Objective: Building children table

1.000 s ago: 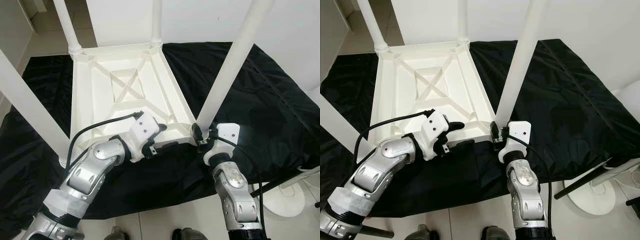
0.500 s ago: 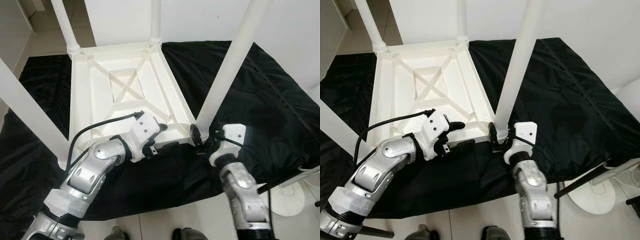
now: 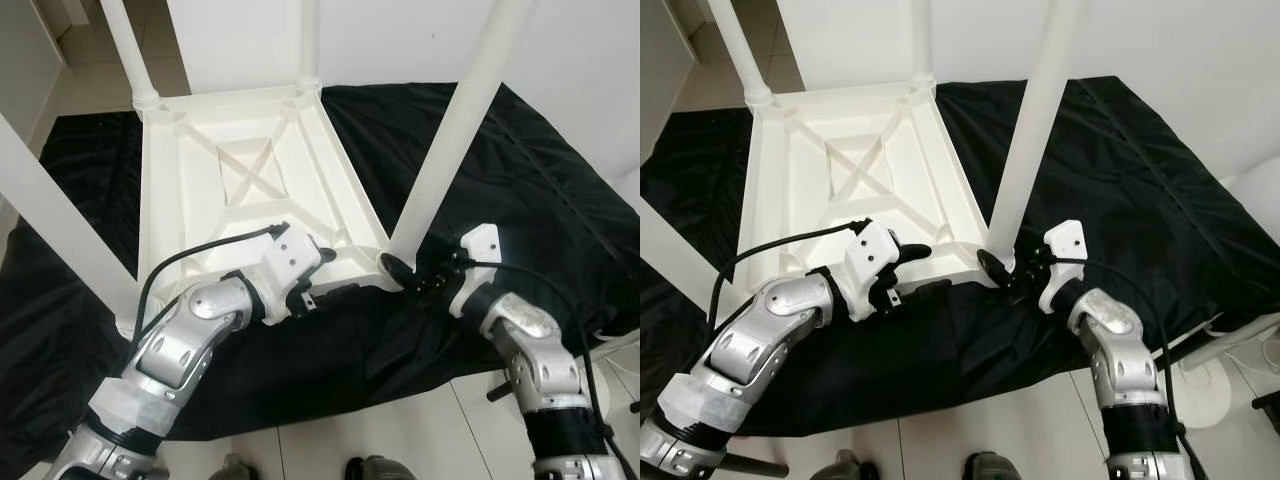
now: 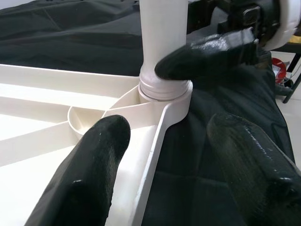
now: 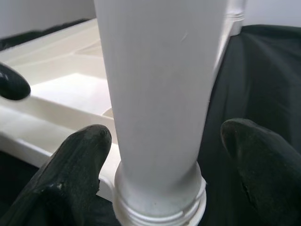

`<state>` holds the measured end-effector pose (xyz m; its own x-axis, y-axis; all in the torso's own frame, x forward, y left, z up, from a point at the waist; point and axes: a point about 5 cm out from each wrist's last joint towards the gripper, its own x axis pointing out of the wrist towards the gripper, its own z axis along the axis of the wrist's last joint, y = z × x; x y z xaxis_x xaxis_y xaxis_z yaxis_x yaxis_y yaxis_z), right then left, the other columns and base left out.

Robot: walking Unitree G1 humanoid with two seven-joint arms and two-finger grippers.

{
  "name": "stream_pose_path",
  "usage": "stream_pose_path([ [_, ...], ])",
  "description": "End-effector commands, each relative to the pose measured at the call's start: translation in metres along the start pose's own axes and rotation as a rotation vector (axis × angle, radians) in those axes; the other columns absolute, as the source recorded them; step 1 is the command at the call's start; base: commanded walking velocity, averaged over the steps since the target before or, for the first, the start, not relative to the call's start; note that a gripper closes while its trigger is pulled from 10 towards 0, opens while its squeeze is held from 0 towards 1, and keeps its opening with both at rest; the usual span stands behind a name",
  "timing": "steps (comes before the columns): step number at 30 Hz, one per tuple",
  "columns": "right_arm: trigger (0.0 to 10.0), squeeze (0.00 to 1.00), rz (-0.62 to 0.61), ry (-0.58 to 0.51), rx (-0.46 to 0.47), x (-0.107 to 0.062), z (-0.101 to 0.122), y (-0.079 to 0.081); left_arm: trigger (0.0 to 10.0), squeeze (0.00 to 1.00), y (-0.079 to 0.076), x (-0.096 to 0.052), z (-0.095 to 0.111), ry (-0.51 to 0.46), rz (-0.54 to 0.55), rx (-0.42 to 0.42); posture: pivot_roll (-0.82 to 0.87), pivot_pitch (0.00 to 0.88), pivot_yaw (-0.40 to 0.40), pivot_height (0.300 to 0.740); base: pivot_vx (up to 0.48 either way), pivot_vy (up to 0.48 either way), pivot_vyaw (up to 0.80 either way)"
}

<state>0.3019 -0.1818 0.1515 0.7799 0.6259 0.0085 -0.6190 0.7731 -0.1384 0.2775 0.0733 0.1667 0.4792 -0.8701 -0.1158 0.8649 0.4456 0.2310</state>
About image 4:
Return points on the red round object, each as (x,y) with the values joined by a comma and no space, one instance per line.
(279,68)

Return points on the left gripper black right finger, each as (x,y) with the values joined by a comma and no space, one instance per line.
(254,176)

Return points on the black cloth table cover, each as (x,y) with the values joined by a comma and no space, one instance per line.
(70,35)

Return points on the white plastic table leg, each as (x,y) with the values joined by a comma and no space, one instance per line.
(162,35)

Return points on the white plastic table top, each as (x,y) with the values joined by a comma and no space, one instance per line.
(23,183)

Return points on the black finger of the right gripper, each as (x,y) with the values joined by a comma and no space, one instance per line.
(207,56)

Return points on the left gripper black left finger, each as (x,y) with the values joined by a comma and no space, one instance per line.
(89,176)

